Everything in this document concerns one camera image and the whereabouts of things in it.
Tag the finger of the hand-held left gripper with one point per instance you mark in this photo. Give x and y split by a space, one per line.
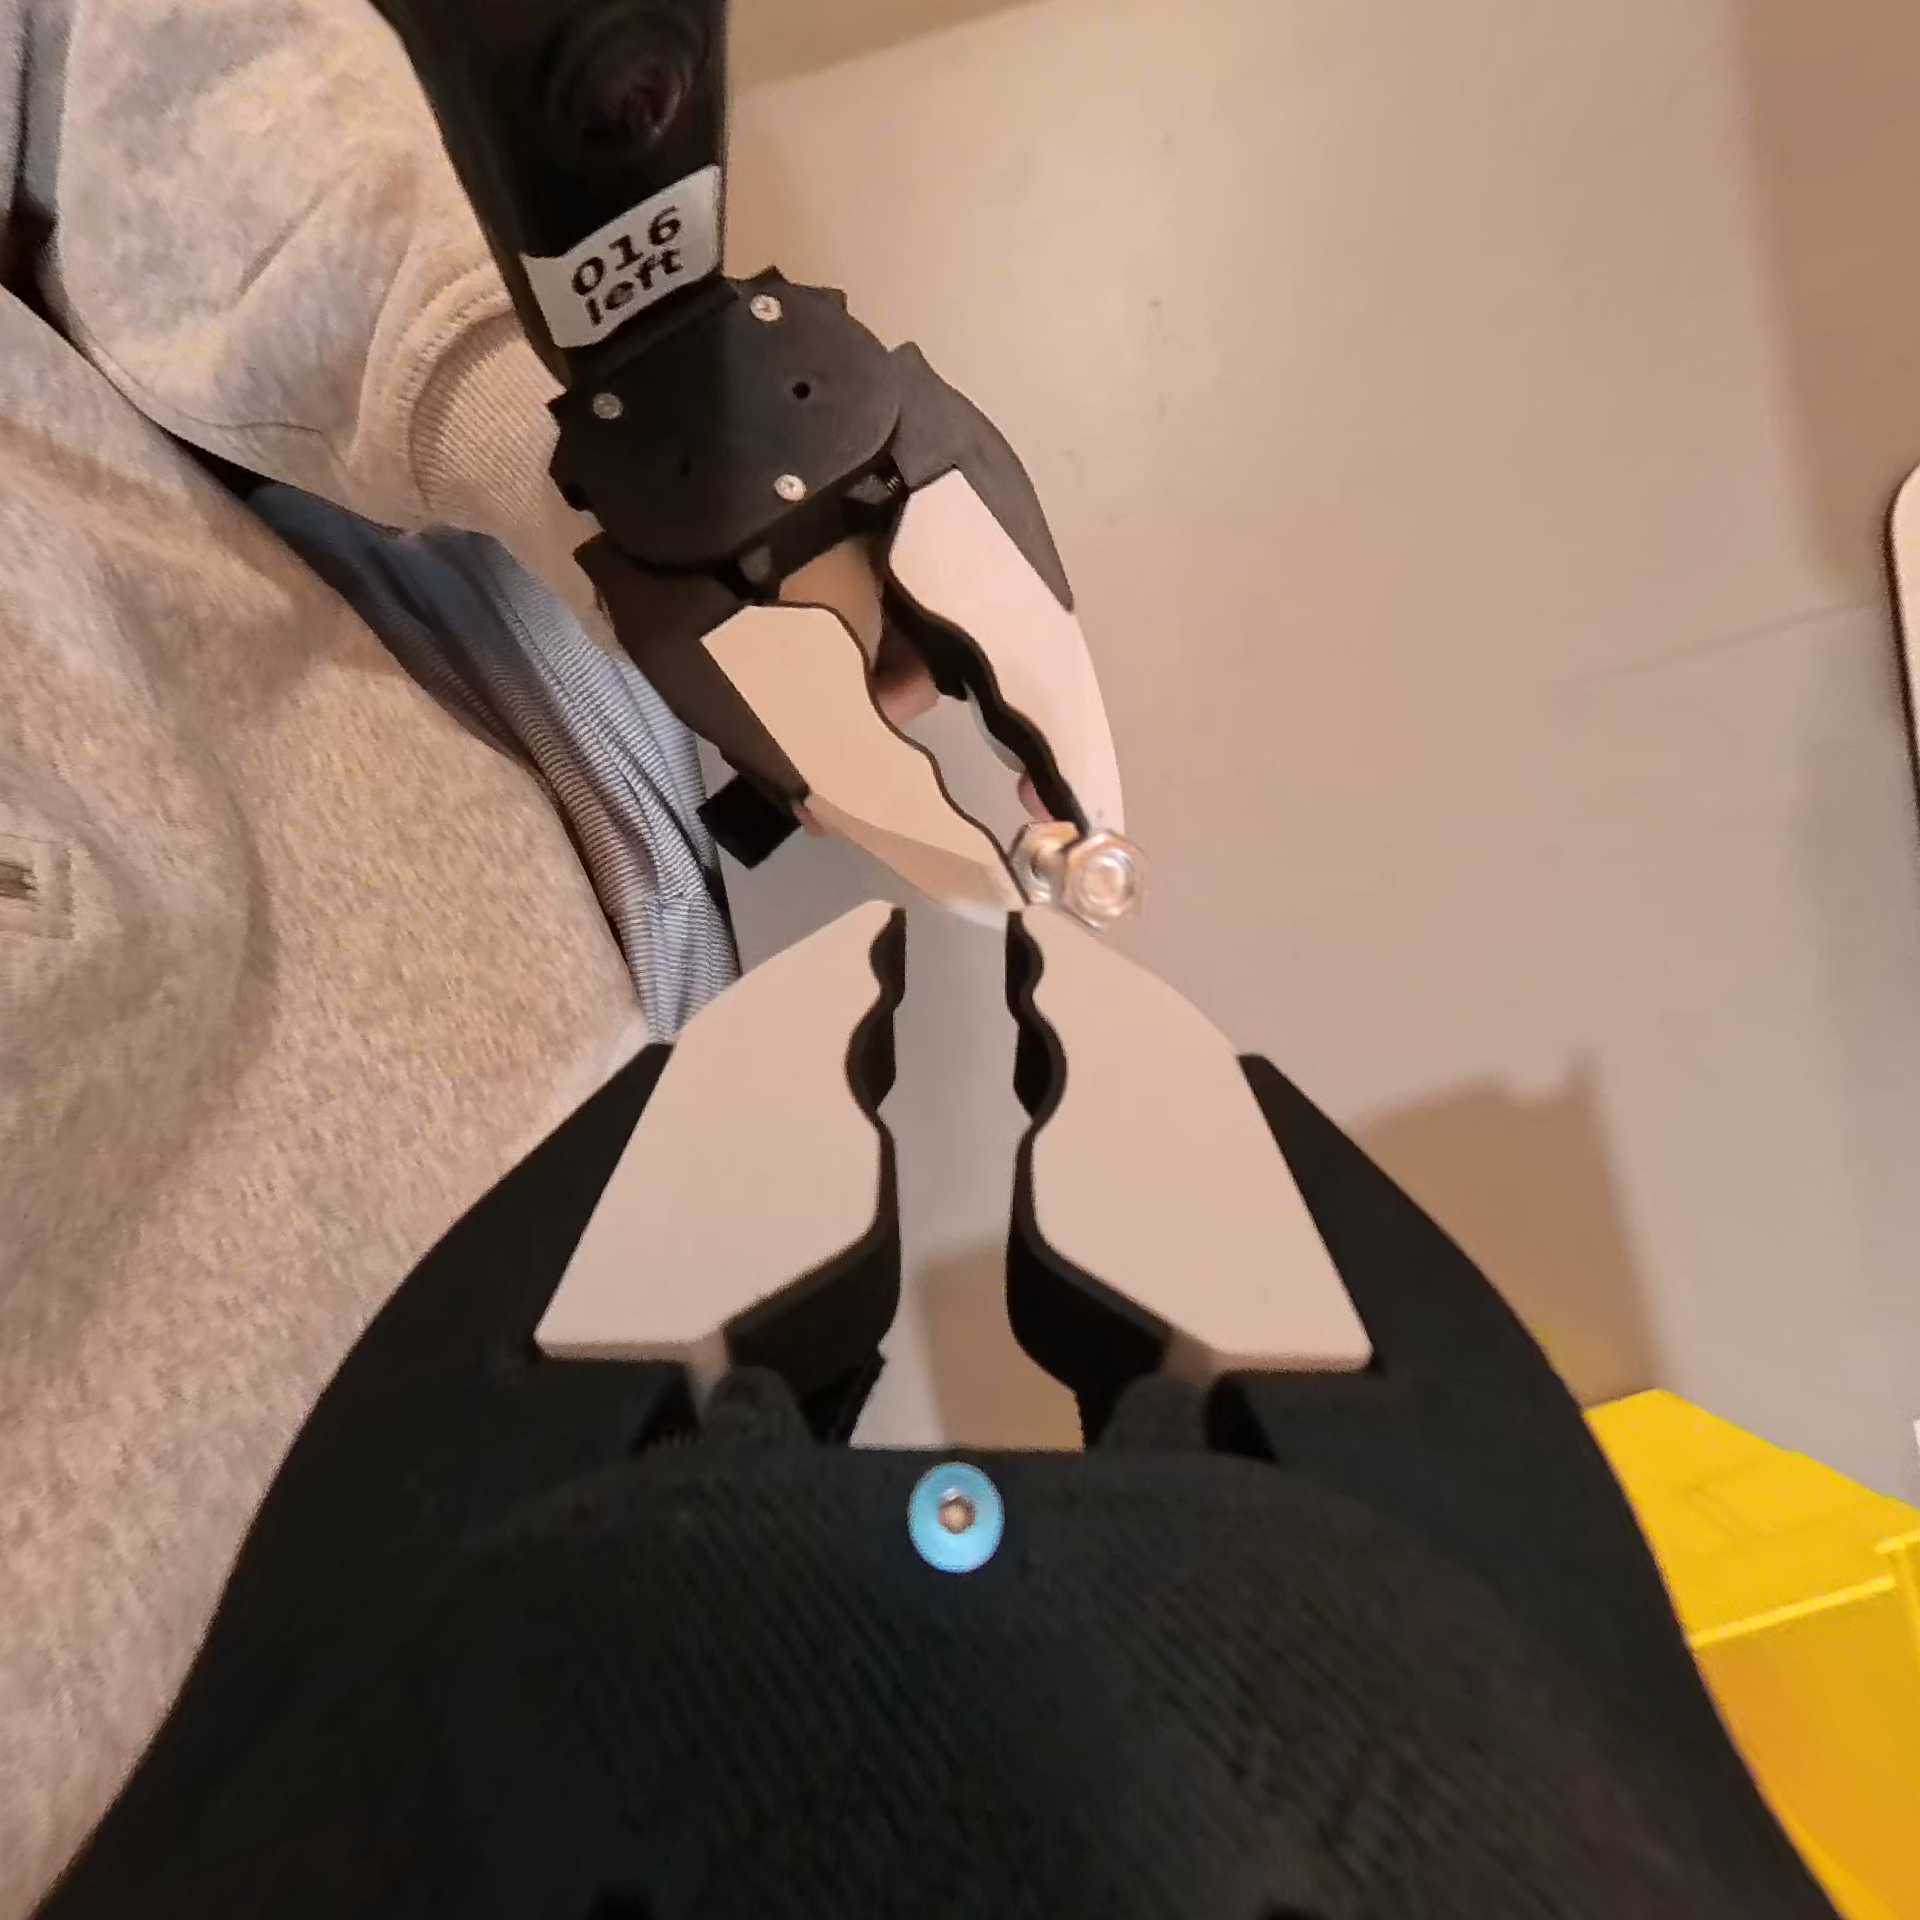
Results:
1020 629
809 721

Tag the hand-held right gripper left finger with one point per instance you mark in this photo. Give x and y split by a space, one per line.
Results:
720 1184

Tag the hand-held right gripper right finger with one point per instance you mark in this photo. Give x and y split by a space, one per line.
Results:
1185 1184

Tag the silver hex bolt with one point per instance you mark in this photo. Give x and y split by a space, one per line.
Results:
1108 881

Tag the person's left forearm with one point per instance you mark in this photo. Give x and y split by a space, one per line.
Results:
240 194

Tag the person's left hand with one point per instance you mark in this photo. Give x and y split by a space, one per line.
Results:
909 682

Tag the blue striped shirt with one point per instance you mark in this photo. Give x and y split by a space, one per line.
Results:
600 721

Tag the person's grey sweatshirt torso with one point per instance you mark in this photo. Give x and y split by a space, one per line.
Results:
224 1126

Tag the yellow plastic bin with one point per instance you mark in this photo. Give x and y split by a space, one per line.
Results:
1786 1576

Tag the white document stand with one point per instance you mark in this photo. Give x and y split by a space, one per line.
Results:
1905 629

